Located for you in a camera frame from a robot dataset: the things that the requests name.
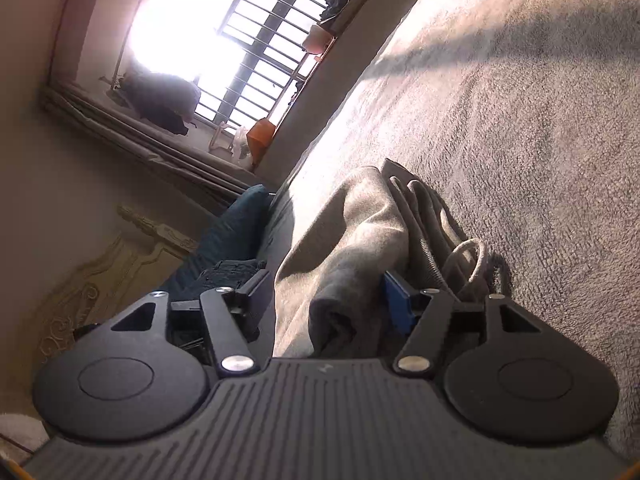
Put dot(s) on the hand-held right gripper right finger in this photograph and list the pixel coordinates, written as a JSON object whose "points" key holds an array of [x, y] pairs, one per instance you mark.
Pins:
{"points": [[395, 305]]}

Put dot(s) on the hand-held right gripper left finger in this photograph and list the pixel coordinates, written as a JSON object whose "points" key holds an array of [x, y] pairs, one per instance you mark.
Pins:
{"points": [[260, 290]]}

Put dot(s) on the grey hooded sweatshirt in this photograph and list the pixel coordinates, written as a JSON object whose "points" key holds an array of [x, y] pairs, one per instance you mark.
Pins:
{"points": [[350, 230]]}

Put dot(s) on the blue jeans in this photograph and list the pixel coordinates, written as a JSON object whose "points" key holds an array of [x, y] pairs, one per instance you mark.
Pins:
{"points": [[230, 275]]}

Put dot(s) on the blue duvet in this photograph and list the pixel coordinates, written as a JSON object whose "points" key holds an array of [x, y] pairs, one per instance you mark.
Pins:
{"points": [[225, 230]]}

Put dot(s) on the white plastic bag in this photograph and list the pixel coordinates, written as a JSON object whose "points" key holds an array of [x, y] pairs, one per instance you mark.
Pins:
{"points": [[242, 147]]}

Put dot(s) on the orange bag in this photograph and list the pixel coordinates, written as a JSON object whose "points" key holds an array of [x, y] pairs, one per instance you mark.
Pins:
{"points": [[262, 140]]}

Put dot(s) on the cream carved headboard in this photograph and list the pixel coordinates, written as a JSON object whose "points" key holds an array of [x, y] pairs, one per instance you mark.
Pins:
{"points": [[100, 285]]}

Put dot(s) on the beige curtain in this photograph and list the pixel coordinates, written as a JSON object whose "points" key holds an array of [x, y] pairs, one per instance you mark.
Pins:
{"points": [[150, 150]]}

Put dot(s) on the dark bag on sill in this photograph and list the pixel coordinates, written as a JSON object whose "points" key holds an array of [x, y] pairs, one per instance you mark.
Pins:
{"points": [[160, 102]]}

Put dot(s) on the cardboard box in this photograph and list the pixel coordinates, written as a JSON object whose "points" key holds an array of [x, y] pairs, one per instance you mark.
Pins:
{"points": [[357, 5]]}

